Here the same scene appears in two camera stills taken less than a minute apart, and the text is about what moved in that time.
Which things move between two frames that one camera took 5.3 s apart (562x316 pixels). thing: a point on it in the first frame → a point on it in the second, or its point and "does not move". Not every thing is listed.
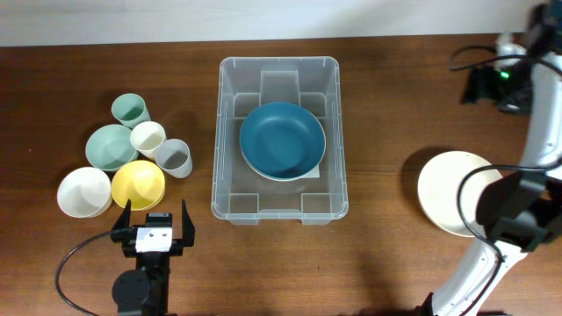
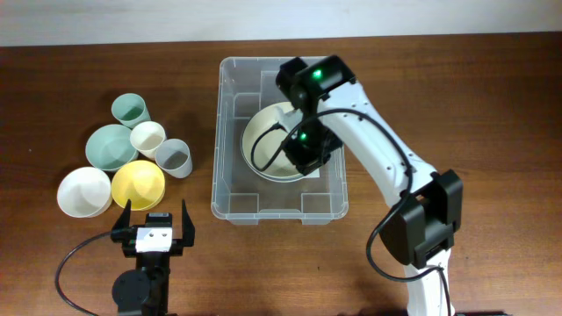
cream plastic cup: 146,137 does not move
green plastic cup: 130,109 does not move
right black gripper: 483,87 → 306,163
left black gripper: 121,232 does not move
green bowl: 110,147 does not move
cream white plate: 437,190 → 261,144
